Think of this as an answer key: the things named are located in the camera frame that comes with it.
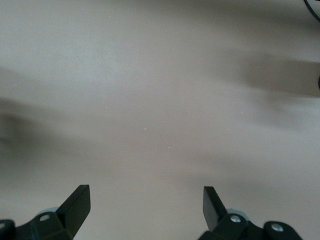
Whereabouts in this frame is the thin black cable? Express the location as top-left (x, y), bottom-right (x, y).
top-left (303, 0), bottom-right (320, 22)

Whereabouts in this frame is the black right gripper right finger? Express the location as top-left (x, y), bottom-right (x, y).
top-left (198, 185), bottom-right (302, 240)

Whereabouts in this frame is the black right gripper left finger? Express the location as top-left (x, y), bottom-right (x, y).
top-left (0, 184), bottom-right (91, 240)

